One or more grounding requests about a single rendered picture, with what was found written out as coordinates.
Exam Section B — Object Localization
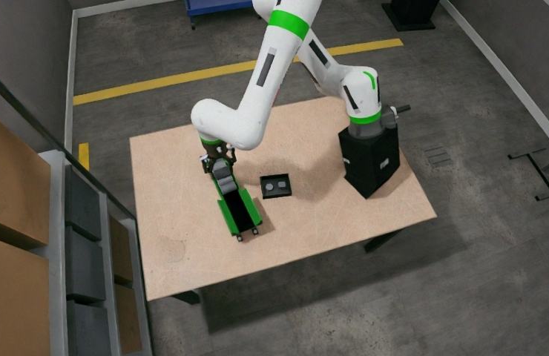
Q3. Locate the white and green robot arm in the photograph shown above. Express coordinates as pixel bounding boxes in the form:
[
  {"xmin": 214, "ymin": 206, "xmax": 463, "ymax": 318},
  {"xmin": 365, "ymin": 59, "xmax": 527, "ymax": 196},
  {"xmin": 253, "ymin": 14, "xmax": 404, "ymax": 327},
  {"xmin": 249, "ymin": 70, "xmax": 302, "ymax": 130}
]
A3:
[{"xmin": 191, "ymin": 0, "xmax": 410, "ymax": 153}]

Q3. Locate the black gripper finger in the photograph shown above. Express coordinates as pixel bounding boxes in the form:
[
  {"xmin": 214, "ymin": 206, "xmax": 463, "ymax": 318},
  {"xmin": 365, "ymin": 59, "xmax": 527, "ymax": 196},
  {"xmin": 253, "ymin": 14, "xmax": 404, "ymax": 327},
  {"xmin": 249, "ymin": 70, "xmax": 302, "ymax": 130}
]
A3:
[
  {"xmin": 222, "ymin": 145, "xmax": 237, "ymax": 173},
  {"xmin": 200, "ymin": 155, "xmax": 217, "ymax": 180}
]

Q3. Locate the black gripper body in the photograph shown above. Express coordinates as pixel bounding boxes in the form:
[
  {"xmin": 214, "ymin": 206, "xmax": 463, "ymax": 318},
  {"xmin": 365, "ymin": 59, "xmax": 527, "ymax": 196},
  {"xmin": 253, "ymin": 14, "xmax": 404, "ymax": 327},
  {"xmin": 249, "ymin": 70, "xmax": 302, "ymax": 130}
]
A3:
[{"xmin": 206, "ymin": 146, "xmax": 229, "ymax": 160}]

